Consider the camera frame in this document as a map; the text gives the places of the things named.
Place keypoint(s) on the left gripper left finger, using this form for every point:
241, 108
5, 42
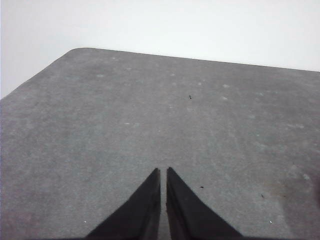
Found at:
137, 215

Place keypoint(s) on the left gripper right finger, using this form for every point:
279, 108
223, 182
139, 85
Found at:
190, 215

